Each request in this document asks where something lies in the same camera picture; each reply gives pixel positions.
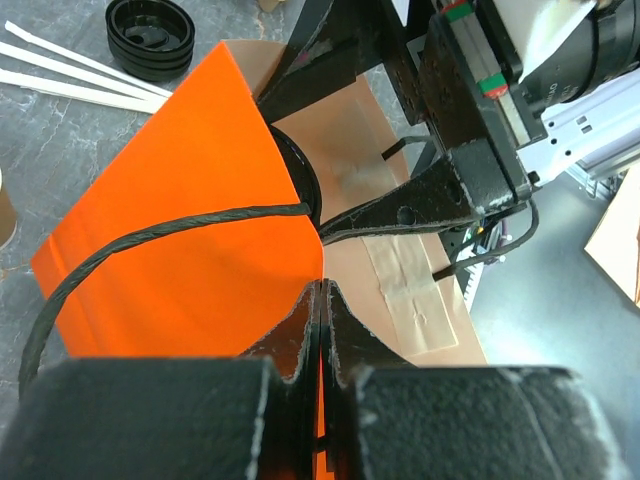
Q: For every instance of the stack of black lids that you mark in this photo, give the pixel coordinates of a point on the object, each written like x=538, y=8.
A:
x=150, y=40

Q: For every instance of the stack of paper cups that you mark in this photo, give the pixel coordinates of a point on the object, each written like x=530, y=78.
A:
x=8, y=216

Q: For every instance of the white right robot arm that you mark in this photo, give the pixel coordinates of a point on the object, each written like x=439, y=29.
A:
x=603, y=46

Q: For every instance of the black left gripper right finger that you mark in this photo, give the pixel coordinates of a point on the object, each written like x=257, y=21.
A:
x=386, y=418

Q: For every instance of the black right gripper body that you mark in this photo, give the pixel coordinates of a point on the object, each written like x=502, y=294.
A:
x=461, y=80

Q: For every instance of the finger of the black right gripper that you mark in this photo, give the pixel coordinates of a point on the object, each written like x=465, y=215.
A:
x=433, y=201
x=332, y=43

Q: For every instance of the orange paper bag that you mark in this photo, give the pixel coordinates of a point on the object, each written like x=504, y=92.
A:
x=214, y=291

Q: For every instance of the black coffee cup lid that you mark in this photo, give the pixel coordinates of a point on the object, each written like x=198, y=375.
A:
x=301, y=172

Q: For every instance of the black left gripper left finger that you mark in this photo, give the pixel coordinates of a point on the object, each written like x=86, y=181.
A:
x=248, y=417

